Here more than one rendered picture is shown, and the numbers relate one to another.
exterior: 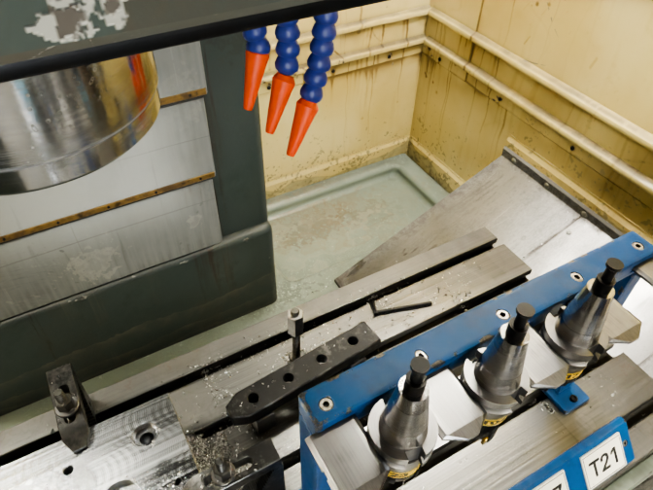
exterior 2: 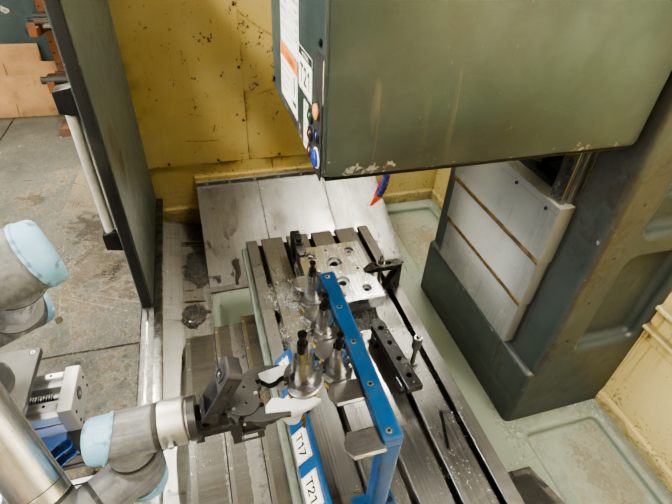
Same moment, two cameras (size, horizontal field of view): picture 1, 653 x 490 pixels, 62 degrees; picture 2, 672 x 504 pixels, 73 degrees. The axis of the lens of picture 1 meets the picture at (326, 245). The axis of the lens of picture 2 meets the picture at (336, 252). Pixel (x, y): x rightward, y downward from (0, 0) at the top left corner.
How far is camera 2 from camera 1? 100 cm
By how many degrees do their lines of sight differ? 70
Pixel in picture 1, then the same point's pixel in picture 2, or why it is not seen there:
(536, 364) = (326, 347)
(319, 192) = (649, 484)
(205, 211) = (507, 316)
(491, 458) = (334, 440)
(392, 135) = not seen: outside the picture
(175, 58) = (536, 235)
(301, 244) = (576, 458)
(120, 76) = not seen: hidden behind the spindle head
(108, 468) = (355, 277)
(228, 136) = (545, 303)
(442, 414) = (314, 309)
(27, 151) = not seen: hidden behind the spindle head
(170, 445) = (360, 294)
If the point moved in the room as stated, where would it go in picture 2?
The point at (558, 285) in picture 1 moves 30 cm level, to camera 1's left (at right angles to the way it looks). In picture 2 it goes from (366, 371) to (389, 277)
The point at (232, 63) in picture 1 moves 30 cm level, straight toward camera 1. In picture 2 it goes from (569, 273) to (452, 264)
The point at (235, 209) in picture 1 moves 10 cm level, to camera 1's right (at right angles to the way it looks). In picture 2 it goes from (525, 342) to (527, 369)
